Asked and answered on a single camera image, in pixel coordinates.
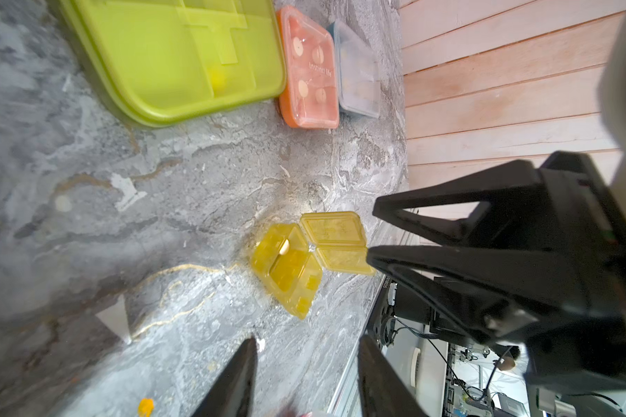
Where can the blue pillbox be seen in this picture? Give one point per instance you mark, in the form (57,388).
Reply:
(358,81)

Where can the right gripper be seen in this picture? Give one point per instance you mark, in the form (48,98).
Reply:
(547,267)

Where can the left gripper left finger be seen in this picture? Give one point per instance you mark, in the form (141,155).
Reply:
(232,393)

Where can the orange pillbox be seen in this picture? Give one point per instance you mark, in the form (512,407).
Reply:
(310,99)

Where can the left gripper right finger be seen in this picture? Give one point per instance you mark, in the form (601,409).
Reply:
(382,393)

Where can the small yellow pillbox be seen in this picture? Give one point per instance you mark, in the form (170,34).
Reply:
(291,258)

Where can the green lid white pillbox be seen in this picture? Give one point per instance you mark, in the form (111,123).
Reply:
(159,63)

